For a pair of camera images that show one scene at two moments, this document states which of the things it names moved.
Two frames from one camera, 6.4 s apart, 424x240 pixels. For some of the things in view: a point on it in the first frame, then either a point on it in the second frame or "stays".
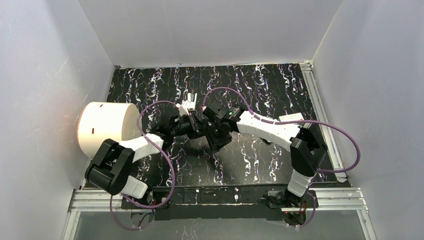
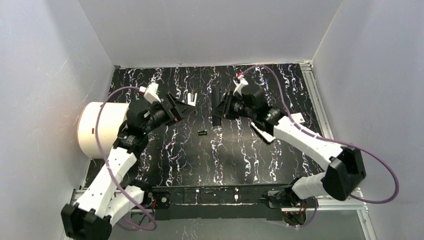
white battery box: x=291 y=117 stays
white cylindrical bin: x=98 y=121 stays
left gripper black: x=192 y=122 → x=170 y=110
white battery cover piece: x=191 y=104 stays
